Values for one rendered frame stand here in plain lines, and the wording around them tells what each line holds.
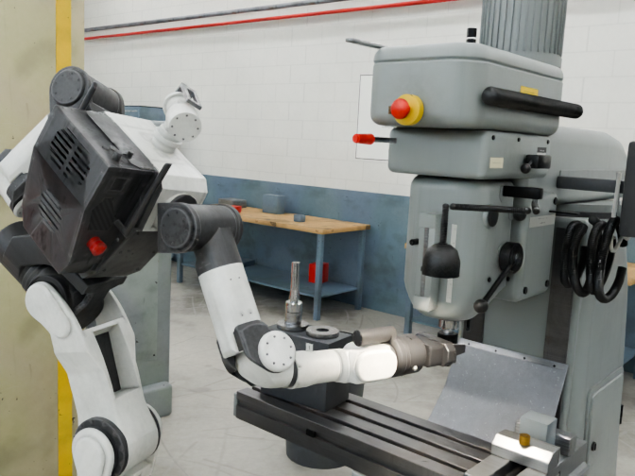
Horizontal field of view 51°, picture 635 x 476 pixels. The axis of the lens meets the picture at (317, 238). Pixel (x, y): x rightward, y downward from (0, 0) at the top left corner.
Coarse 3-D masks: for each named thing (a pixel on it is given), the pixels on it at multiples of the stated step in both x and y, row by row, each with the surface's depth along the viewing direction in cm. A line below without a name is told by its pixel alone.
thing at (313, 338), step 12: (276, 324) 190; (300, 324) 187; (300, 336) 180; (312, 336) 179; (324, 336) 178; (336, 336) 180; (348, 336) 182; (300, 348) 179; (312, 348) 177; (324, 348) 175; (324, 384) 176; (336, 384) 180; (348, 384) 185; (276, 396) 186; (288, 396) 183; (300, 396) 181; (312, 396) 179; (324, 396) 176; (336, 396) 181; (348, 396) 186; (324, 408) 177
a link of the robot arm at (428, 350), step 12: (408, 336) 148; (420, 336) 155; (432, 336) 155; (420, 348) 147; (432, 348) 148; (444, 348) 150; (420, 360) 146; (432, 360) 149; (444, 360) 150; (408, 372) 146
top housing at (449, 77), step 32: (384, 64) 136; (416, 64) 131; (448, 64) 127; (480, 64) 126; (512, 64) 135; (544, 64) 148; (384, 96) 137; (448, 96) 127; (480, 96) 127; (544, 96) 149; (480, 128) 133; (512, 128) 141; (544, 128) 152
